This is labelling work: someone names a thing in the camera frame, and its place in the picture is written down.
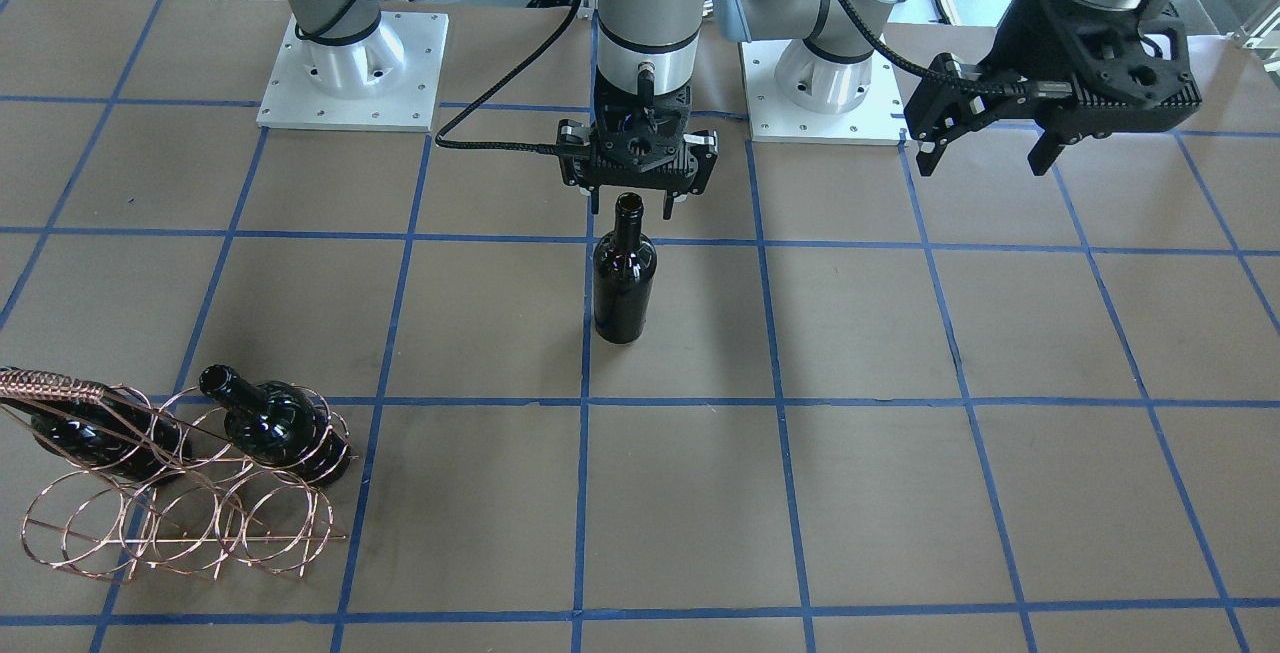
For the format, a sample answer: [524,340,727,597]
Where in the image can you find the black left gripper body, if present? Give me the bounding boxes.
[986,0,1203,137]

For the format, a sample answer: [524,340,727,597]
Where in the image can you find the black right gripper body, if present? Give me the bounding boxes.
[556,70,719,198]

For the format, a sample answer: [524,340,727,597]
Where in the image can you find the dark wine bottle being moved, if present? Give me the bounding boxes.
[593,192,658,344]

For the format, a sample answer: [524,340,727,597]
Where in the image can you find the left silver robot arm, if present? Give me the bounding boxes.
[712,0,1203,175]

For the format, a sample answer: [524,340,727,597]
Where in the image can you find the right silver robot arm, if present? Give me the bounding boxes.
[256,0,718,207]

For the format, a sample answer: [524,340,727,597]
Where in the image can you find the dark wine bottle in basket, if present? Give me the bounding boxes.
[198,364,351,487]

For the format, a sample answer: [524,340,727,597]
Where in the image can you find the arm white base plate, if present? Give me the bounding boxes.
[740,41,906,146]
[256,12,451,133]

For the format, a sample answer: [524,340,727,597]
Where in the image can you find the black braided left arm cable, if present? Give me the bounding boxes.
[805,0,1071,99]

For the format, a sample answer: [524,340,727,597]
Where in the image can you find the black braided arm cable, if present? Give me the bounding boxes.
[805,0,1071,99]
[433,0,602,154]

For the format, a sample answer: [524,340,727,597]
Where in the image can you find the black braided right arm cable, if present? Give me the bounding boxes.
[433,0,602,154]

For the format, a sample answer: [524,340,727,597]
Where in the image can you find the copper wire wine basket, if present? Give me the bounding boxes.
[1,367,355,583]

